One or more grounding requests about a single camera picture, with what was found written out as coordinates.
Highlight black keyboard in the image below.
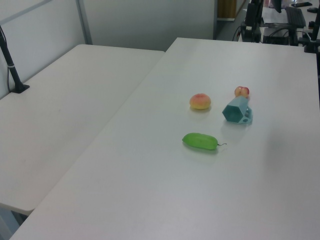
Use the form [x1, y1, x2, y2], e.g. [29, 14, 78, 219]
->
[284, 6, 307, 29]

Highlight grey partition post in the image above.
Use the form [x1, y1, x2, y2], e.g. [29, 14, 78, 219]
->
[75, 0, 94, 46]

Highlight wooden board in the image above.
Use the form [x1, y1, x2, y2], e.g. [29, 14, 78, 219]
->
[216, 0, 237, 20]

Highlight teal hexagonal mug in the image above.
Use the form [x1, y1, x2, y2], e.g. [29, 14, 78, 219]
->
[221, 96, 254, 125]

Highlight black camera stand pole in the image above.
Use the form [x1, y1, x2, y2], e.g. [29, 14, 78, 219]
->
[0, 24, 31, 95]

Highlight black equipment box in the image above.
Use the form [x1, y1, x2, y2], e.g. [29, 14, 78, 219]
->
[262, 25, 299, 46]

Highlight orange yellow toy peach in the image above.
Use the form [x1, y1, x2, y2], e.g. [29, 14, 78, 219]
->
[189, 93, 213, 111]

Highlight black monitor stand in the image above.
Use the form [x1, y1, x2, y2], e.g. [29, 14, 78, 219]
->
[240, 0, 265, 44]

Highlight small red yellow toy fruit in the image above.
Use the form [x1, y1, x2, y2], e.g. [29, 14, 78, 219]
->
[234, 85, 251, 99]

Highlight green toy cucumber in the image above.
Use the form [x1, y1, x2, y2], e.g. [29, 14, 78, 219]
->
[181, 132, 228, 152]

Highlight black clamp stand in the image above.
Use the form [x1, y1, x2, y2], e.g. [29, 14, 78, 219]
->
[297, 21, 320, 54]

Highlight white side table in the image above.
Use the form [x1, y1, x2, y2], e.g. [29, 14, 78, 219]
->
[0, 44, 166, 216]

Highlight white papers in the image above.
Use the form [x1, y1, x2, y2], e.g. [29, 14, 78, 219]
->
[261, 6, 289, 25]

